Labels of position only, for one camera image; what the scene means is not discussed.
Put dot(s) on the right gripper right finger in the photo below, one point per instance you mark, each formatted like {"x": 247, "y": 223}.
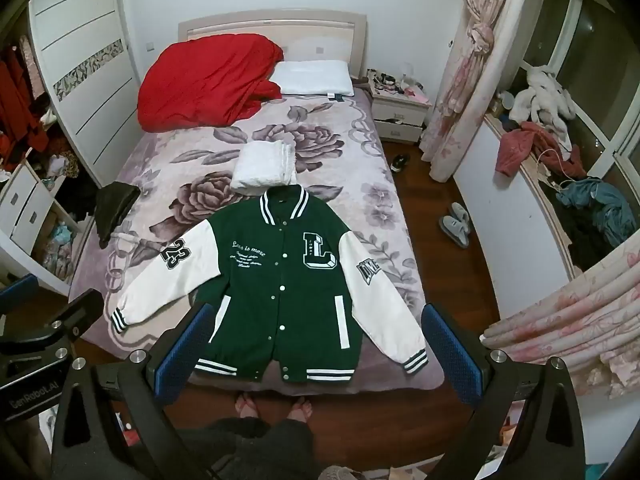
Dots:
{"x": 548, "y": 442}

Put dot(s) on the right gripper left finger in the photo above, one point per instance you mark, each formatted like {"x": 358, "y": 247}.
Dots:
{"x": 88, "y": 442}

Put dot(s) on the green white varsity jacket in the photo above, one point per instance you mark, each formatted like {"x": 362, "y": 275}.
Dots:
{"x": 289, "y": 283}

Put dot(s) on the red clothes in closet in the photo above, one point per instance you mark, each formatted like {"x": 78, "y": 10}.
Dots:
{"x": 21, "y": 129}

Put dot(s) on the clothes pile on sill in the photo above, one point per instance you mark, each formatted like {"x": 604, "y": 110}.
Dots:
{"x": 542, "y": 112}

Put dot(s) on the white drawer unit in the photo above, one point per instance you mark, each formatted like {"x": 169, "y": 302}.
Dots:
{"x": 29, "y": 214}

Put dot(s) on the pink floral curtain near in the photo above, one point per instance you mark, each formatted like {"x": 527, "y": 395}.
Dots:
{"x": 591, "y": 323}

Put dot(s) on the pink floral curtain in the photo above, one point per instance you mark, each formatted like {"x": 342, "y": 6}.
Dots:
{"x": 591, "y": 323}
{"x": 484, "y": 40}

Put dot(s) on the person's bare feet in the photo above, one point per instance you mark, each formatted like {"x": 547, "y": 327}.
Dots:
{"x": 300, "y": 410}

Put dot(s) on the floral fleece bed blanket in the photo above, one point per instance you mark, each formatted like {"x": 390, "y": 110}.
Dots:
{"x": 185, "y": 176}

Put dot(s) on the grey slipper pair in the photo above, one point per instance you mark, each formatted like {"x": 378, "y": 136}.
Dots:
{"x": 457, "y": 225}

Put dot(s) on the teal garment on sill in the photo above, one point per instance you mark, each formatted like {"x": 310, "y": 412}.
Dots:
{"x": 605, "y": 206}

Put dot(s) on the folded white towel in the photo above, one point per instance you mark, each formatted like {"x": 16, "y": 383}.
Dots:
{"x": 262, "y": 165}

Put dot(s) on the red duvet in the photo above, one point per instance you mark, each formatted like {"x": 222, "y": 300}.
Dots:
{"x": 211, "y": 81}

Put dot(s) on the white wardrobe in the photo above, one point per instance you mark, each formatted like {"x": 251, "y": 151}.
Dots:
{"x": 83, "y": 59}

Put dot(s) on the black shoe on floor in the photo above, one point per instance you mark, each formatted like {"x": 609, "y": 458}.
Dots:
{"x": 399, "y": 163}

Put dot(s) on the white nightstand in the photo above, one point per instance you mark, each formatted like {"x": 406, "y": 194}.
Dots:
{"x": 399, "y": 107}

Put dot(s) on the white pillow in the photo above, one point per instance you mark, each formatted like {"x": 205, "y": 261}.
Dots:
{"x": 313, "y": 78}

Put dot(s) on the white bed headboard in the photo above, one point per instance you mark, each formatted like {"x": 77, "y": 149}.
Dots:
{"x": 302, "y": 34}

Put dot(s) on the pink floral curtain far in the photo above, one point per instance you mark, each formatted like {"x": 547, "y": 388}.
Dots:
{"x": 484, "y": 40}

